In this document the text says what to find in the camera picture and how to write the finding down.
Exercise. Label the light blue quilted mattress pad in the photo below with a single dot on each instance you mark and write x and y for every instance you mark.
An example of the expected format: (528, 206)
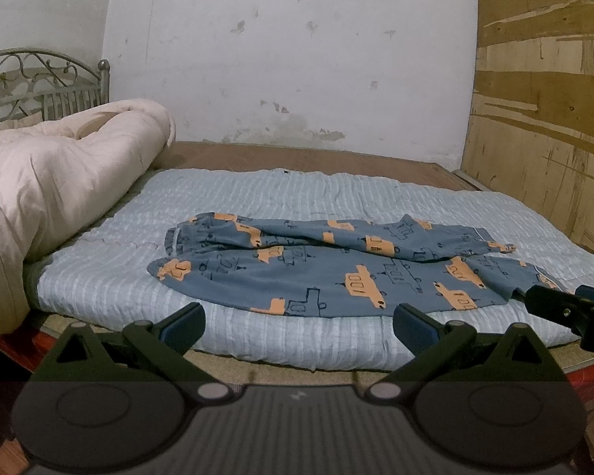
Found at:
(306, 269)

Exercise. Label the blue pants with orange trucks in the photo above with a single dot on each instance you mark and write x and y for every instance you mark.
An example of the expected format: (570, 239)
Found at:
(348, 268)

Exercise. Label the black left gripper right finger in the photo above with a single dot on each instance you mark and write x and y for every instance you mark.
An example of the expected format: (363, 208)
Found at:
(455, 352)

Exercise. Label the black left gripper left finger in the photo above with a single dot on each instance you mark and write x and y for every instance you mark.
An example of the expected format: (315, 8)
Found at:
(141, 352)

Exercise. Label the cream white rolled comforter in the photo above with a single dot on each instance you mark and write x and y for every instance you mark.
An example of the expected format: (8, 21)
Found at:
(58, 177)

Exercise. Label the grey metal bed headboard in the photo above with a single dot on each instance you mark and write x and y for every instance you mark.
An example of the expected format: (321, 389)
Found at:
(37, 81)

